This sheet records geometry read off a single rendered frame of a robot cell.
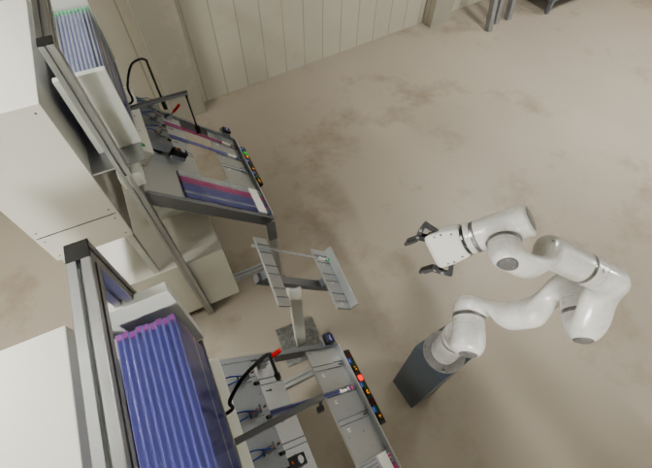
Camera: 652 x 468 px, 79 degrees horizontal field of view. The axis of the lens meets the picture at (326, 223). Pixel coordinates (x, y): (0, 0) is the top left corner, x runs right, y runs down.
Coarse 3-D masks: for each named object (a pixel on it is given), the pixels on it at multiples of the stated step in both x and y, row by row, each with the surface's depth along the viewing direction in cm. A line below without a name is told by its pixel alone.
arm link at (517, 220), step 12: (492, 216) 97; (504, 216) 95; (516, 216) 93; (528, 216) 92; (480, 228) 98; (492, 228) 95; (504, 228) 93; (516, 228) 93; (528, 228) 92; (480, 240) 98
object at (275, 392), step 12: (264, 372) 142; (264, 384) 138; (276, 384) 141; (264, 396) 135; (276, 396) 138; (288, 396) 141; (276, 408) 134; (288, 420) 134; (288, 432) 131; (300, 432) 134; (288, 444) 128; (300, 444) 131; (288, 456) 125; (312, 456) 131
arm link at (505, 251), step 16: (496, 240) 93; (512, 240) 91; (544, 240) 100; (560, 240) 99; (496, 256) 91; (512, 256) 89; (528, 256) 90; (544, 256) 92; (560, 256) 95; (576, 256) 98; (592, 256) 100; (512, 272) 93; (528, 272) 92; (544, 272) 94; (560, 272) 101; (576, 272) 99; (592, 272) 99
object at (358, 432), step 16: (320, 352) 168; (336, 352) 174; (320, 368) 162; (336, 368) 168; (320, 384) 155; (336, 384) 161; (352, 384) 167; (336, 400) 155; (352, 400) 161; (336, 416) 150; (352, 416) 155; (368, 416) 161; (352, 432) 149; (368, 432) 154; (352, 448) 144; (368, 448) 149; (384, 448) 154
